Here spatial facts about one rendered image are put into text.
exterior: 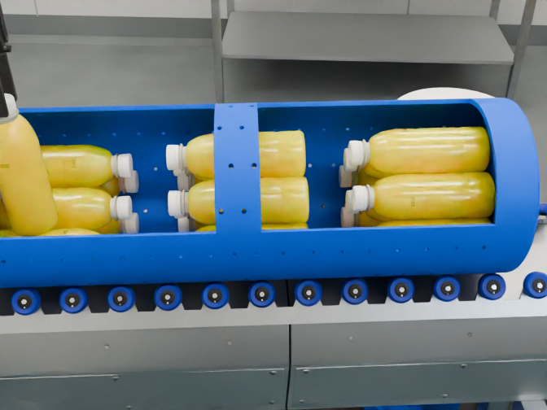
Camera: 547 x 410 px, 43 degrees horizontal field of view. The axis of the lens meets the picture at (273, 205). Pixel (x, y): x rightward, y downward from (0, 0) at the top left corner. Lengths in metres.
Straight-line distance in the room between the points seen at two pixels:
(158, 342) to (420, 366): 0.45
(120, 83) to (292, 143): 3.05
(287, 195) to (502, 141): 0.32
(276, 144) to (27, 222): 0.39
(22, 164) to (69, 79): 3.16
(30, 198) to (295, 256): 0.39
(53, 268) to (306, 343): 0.42
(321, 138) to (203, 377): 0.46
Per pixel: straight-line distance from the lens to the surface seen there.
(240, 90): 3.89
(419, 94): 1.58
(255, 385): 1.27
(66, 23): 4.70
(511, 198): 1.05
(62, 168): 1.16
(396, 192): 1.06
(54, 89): 4.09
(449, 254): 1.07
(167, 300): 1.13
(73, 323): 1.18
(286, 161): 1.05
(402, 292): 1.15
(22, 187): 1.05
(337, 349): 1.19
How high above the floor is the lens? 1.73
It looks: 36 degrees down
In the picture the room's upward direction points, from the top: straight up
